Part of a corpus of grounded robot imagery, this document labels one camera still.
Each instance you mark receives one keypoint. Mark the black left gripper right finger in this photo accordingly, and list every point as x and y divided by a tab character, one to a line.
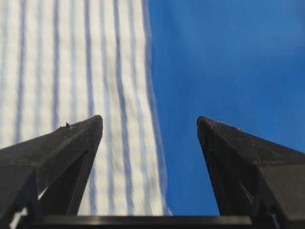
252	176

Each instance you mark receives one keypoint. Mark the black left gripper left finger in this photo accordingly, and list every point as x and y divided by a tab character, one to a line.
47	175

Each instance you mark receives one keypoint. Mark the white blue striped towel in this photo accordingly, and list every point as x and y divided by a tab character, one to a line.
64	61

